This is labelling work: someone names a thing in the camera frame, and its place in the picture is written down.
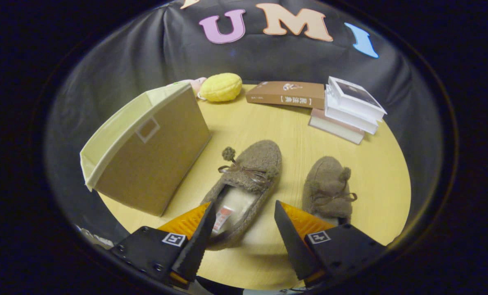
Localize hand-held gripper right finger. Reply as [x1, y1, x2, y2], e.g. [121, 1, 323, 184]
[274, 200, 386, 288]

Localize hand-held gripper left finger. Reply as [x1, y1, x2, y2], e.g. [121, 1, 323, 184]
[110, 201, 217, 290]

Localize brown fuzzy shoe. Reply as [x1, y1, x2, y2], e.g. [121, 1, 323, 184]
[302, 156, 358, 227]
[201, 140, 283, 251]

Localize brown fabric storage box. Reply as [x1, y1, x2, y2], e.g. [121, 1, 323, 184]
[80, 81, 212, 217]

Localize pale pink book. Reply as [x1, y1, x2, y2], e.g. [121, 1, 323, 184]
[308, 108, 365, 145]

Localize plain white book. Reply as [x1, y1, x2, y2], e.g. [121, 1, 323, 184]
[324, 92, 379, 135]

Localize brown book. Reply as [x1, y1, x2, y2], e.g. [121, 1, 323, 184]
[245, 81, 326, 110]

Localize white book with dark cover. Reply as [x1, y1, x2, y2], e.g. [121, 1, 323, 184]
[327, 76, 388, 122]

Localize yellow plush toy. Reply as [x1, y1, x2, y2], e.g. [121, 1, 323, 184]
[198, 73, 243, 102]

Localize pink and green plush toy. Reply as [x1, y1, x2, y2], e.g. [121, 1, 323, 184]
[167, 77, 207, 99]

